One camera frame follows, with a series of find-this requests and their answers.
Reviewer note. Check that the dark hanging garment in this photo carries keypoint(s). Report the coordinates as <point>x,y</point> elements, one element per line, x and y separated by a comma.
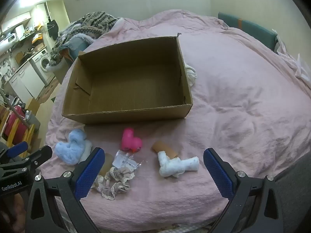
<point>54,28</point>

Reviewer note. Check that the teal headboard cushion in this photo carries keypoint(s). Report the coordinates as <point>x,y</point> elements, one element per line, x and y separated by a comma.
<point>252,30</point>

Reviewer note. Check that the pink blanket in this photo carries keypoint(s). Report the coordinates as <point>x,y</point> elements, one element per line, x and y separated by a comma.
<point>243,106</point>

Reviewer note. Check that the white washing machine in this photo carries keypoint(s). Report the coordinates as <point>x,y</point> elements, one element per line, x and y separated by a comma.
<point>42,63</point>

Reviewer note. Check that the white crumpled cloth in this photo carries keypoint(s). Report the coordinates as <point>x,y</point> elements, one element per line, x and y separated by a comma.
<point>191,74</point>

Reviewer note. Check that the brown cardboard tube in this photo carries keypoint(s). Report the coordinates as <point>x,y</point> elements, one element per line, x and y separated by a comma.
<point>164,148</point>

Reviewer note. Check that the grey cloth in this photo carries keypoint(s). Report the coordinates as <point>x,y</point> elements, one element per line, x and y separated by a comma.
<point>294,189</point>

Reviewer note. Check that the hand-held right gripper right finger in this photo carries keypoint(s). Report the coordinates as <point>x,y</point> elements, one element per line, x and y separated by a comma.
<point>218,174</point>

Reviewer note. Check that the white kitchen cabinet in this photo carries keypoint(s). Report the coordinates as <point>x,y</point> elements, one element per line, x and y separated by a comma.
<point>26,81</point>

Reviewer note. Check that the pink rubber duck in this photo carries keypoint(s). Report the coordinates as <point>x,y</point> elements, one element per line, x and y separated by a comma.
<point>130,140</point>

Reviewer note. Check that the yellow wooden rack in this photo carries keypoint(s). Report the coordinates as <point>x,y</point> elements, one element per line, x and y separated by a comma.
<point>14,132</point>

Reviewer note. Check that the red bag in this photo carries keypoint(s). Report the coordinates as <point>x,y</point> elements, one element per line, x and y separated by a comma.
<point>14,121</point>

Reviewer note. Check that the grey blue fleece blanket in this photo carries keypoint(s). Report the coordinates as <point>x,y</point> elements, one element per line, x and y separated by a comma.
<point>76,44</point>

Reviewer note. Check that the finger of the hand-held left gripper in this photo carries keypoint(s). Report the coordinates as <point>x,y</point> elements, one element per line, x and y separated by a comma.
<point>15,149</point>
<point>40,155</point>

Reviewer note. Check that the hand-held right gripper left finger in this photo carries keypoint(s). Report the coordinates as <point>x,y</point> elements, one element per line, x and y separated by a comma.
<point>89,173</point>

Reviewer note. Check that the light blue plush heart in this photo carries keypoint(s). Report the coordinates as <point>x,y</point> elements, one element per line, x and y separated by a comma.
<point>70,148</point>

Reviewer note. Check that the beige lace scrunchie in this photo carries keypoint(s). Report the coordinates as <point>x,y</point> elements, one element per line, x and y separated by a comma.
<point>116,187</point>

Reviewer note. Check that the patterned knit blanket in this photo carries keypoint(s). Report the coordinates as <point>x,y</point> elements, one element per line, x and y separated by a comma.
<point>94,23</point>

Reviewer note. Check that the brown cardboard box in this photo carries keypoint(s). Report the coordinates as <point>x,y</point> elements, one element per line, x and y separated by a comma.
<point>133,82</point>

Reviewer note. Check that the clear plastic packet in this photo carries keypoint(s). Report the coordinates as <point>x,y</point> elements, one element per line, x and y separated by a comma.
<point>124,161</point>

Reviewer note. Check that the white striped cloth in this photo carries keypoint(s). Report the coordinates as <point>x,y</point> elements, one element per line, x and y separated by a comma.
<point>297,65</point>

